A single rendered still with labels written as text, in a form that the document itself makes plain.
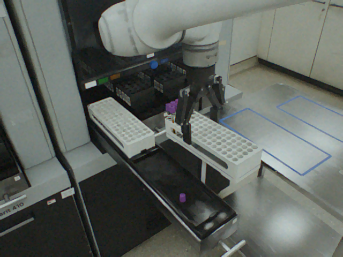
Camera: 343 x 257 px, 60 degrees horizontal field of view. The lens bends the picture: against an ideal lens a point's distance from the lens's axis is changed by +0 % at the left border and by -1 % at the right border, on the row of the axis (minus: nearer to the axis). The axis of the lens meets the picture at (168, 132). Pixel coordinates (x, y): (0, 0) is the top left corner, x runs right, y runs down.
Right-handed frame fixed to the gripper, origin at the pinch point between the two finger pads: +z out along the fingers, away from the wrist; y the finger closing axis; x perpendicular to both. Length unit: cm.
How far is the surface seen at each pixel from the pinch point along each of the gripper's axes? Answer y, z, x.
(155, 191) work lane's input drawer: -18.9, 11.1, -2.0
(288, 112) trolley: 40.5, 9.7, -2.7
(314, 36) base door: 217, 40, 87
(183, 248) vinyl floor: 7, 90, 23
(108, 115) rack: -14.2, 3.6, 32.1
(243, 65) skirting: 198, 80, 150
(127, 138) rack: -15.9, 4.3, 16.7
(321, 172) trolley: 21.2, 11.1, -27.3
